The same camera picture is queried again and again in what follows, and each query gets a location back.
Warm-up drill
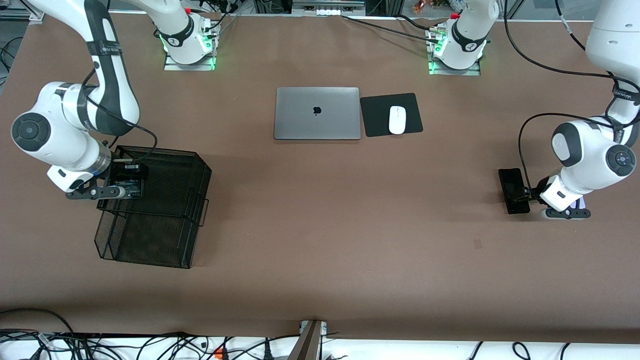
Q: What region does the black cable on table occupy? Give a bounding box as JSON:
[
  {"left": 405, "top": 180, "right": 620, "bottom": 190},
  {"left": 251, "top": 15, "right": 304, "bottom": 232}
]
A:
[{"left": 341, "top": 15, "right": 438, "bottom": 43}]

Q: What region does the silver closed laptop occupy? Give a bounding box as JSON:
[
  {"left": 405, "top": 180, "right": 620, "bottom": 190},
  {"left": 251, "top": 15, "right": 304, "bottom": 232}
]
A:
[{"left": 273, "top": 87, "right": 362, "bottom": 141}]

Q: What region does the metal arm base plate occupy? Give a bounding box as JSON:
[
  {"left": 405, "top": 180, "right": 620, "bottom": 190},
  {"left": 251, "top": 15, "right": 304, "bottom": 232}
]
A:
[
  {"left": 426, "top": 25, "right": 482, "bottom": 77},
  {"left": 164, "top": 20, "right": 218, "bottom": 72}
]

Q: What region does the black mouse pad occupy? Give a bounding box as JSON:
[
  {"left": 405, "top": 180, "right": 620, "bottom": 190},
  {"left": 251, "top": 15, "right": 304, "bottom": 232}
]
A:
[{"left": 359, "top": 92, "right": 424, "bottom": 138}]

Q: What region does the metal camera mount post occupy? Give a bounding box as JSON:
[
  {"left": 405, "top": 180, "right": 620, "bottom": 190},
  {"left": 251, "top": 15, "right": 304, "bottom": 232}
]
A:
[{"left": 287, "top": 320, "right": 328, "bottom": 360}]

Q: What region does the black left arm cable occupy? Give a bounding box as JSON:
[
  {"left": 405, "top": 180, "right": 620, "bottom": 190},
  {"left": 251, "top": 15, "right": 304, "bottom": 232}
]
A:
[{"left": 502, "top": 0, "right": 627, "bottom": 195}]

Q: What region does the long black phone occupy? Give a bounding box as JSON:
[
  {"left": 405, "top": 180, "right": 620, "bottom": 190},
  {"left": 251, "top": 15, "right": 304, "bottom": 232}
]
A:
[{"left": 497, "top": 168, "right": 531, "bottom": 215}]

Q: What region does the black flip phone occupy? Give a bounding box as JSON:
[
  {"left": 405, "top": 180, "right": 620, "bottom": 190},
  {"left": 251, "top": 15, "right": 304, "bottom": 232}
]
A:
[{"left": 109, "top": 175, "right": 146, "bottom": 200}]

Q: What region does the grey curved cable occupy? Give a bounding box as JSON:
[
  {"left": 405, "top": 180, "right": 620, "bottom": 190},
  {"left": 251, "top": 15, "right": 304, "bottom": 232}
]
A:
[{"left": 0, "top": 307, "right": 76, "bottom": 337}]

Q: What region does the black mesh two-tier tray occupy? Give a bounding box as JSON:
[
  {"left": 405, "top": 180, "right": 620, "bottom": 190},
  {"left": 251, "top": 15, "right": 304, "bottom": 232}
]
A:
[{"left": 94, "top": 145, "right": 213, "bottom": 270}]

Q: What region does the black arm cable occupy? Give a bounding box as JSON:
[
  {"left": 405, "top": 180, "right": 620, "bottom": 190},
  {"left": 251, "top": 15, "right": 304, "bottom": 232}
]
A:
[
  {"left": 502, "top": 0, "right": 627, "bottom": 195},
  {"left": 82, "top": 67, "right": 159, "bottom": 164}
]

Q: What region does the black cable tangle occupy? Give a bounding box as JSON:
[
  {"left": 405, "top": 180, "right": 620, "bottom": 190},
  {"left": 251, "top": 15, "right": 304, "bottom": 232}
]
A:
[{"left": 0, "top": 330, "right": 281, "bottom": 360}]

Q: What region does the white power strip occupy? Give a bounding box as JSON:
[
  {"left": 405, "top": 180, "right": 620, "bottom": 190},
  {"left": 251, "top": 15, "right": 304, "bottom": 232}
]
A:
[{"left": 292, "top": 0, "right": 366, "bottom": 16}]

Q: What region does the white computer mouse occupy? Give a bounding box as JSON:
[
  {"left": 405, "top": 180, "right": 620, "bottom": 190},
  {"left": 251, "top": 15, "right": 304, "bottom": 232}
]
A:
[{"left": 388, "top": 105, "right": 407, "bottom": 135}]

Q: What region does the black base cable bundle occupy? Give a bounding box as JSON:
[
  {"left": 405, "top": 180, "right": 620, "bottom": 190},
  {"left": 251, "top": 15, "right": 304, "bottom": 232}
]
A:
[{"left": 202, "top": 0, "right": 242, "bottom": 37}]

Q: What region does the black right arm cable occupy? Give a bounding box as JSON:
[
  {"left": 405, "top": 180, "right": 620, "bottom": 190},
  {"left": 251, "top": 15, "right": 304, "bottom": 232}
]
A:
[{"left": 82, "top": 67, "right": 159, "bottom": 164}]

